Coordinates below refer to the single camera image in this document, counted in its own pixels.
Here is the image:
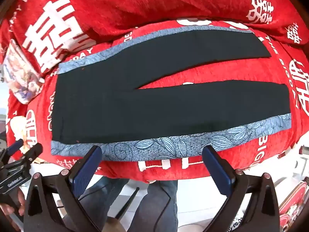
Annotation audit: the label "person's left leg in jeans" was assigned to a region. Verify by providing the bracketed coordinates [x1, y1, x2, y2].
[63, 176, 131, 232]

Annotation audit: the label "white plastic stool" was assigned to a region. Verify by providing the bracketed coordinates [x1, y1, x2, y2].
[278, 144, 309, 183]

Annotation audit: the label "red round patterned box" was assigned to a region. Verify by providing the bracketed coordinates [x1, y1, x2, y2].
[278, 181, 309, 230]

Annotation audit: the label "printed cartoon pillow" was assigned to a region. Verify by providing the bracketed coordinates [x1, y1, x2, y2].
[3, 39, 45, 105]

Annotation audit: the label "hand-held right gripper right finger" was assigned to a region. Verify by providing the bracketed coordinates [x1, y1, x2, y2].
[201, 146, 280, 232]

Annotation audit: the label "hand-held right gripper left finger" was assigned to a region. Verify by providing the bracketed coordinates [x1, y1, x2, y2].
[23, 145, 103, 232]

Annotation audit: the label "red printed blanket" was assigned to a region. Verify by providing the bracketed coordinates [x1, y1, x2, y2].
[0, 0, 309, 184]

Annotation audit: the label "person's right leg in jeans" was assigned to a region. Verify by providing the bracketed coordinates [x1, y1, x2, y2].
[127, 180, 179, 232]

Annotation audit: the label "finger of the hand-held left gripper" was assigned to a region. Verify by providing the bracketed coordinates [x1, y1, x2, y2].
[0, 140, 25, 159]
[5, 143, 44, 172]

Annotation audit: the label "person's leg in jeans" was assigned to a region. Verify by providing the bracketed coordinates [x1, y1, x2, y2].
[127, 180, 179, 232]
[63, 176, 131, 232]

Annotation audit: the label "person's left hand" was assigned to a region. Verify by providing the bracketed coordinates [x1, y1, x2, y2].
[0, 190, 26, 230]

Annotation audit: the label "black pants with blue trim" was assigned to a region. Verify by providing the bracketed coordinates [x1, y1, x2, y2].
[51, 25, 292, 162]

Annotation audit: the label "black antenna rod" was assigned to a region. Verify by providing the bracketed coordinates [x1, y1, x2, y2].
[115, 187, 140, 221]

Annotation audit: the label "thin black cable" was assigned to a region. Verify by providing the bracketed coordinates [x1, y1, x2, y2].
[158, 181, 172, 232]

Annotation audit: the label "pale printed cloth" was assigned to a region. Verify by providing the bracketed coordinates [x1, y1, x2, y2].
[8, 115, 33, 151]

